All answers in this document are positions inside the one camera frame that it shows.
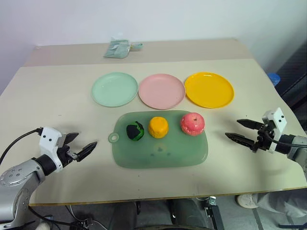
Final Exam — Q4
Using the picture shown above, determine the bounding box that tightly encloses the pink plate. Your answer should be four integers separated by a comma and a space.
138, 73, 186, 110

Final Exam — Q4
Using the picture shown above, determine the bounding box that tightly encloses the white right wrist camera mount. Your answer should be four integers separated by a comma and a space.
261, 107, 288, 154

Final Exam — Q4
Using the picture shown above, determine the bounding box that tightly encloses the translucent green cutting board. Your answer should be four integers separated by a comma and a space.
107, 109, 210, 170

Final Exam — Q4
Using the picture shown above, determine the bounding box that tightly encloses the dark green toy vegetable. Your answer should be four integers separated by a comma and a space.
126, 121, 145, 142

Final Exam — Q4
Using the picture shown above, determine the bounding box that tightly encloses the yellow plate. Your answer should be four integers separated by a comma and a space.
184, 71, 235, 109

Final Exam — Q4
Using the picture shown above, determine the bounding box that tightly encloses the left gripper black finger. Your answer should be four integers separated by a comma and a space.
76, 141, 98, 162
64, 132, 80, 145

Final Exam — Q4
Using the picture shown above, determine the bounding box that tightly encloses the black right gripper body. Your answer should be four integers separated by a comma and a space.
250, 124, 276, 153

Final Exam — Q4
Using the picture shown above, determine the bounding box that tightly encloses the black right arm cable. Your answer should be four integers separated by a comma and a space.
265, 129, 307, 147

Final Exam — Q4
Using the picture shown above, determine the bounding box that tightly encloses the orange toy fruit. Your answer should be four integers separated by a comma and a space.
147, 116, 169, 139

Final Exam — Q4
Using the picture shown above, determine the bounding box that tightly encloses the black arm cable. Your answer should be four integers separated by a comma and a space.
0, 128, 44, 166
265, 129, 307, 147

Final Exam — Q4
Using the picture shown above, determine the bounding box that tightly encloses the black carbon-pattern case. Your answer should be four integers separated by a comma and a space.
273, 40, 307, 132

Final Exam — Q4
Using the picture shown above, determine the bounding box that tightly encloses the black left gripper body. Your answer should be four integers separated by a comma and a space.
57, 143, 79, 169

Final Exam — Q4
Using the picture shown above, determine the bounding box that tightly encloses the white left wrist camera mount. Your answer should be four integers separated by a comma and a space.
38, 126, 64, 173

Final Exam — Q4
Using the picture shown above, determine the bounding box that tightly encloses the black table clamp bracket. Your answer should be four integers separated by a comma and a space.
203, 195, 227, 230

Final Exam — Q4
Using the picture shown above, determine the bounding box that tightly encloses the grey trouser leg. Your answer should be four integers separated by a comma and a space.
252, 187, 307, 218

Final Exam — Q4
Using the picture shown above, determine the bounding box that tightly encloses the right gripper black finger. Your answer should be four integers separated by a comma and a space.
224, 132, 257, 151
236, 118, 264, 131

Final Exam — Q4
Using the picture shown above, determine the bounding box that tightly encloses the clear plastic bag packet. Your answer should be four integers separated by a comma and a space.
103, 37, 131, 59

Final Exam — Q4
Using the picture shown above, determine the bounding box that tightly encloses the red toy apple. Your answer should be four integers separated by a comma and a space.
180, 112, 205, 137

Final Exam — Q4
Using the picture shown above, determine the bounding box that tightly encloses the mint green plate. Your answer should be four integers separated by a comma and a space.
91, 71, 139, 108

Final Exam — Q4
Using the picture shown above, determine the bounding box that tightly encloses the black floor cable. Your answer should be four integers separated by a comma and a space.
28, 205, 96, 230

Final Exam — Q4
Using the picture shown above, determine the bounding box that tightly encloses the white shoe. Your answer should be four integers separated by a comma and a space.
235, 194, 259, 209

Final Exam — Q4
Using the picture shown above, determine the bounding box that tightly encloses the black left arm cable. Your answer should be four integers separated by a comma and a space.
0, 128, 44, 166

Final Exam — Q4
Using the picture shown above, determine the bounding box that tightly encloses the blue round lid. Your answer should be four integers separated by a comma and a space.
268, 72, 281, 85

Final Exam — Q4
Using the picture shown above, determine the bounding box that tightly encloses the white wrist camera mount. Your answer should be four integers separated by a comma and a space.
261, 107, 288, 154
38, 126, 64, 173

